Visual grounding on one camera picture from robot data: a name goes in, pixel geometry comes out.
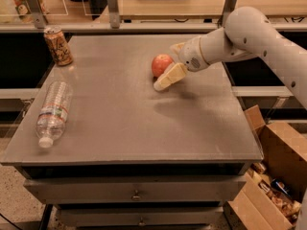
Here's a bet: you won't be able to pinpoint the snack packets in box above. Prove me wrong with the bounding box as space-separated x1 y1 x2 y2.
248 162 301 225

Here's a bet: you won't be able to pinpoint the brown drink can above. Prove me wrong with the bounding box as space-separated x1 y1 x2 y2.
44 26 73 66

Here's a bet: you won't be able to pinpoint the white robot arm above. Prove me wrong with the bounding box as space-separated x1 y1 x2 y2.
153 7 307 108

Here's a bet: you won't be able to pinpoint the middle metal bracket post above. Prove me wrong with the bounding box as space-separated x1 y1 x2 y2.
107 0 121 29

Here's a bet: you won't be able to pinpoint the clear plastic water bottle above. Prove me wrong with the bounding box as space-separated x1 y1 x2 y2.
35 80 73 149

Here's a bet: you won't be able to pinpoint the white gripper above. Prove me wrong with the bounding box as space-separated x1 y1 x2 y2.
153 35 209 91

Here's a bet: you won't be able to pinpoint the left metal bracket post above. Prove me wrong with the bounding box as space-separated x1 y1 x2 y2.
26 0 47 29

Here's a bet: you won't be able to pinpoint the grey upper drawer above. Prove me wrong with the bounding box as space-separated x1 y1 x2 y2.
24 175 246 205

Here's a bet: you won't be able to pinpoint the red apple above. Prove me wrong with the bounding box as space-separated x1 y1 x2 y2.
152 54 174 78

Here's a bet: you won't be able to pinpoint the metal bracket post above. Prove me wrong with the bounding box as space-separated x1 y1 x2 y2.
107 0 121 29
26 0 47 29
219 0 237 27

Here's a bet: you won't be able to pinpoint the grey lower drawer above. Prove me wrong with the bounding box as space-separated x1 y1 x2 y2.
57 207 224 227

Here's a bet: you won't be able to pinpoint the open cardboard box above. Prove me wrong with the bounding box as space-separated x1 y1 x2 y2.
225 106 307 230

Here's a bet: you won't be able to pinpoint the grey drawer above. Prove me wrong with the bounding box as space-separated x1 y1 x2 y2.
24 175 246 205
57 207 224 227

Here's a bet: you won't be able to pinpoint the right metal bracket post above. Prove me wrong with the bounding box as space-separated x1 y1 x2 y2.
219 0 237 27

